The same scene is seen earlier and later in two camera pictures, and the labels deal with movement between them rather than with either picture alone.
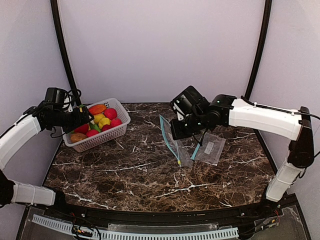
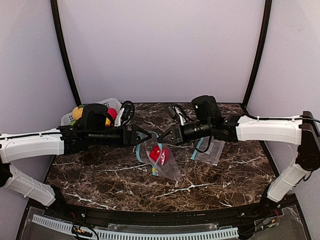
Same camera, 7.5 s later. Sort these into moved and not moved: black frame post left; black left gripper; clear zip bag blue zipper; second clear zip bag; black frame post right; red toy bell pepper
Moved: red toy bell pepper; black left gripper; clear zip bag blue zipper
Not moved: black frame post right; second clear zip bag; black frame post left
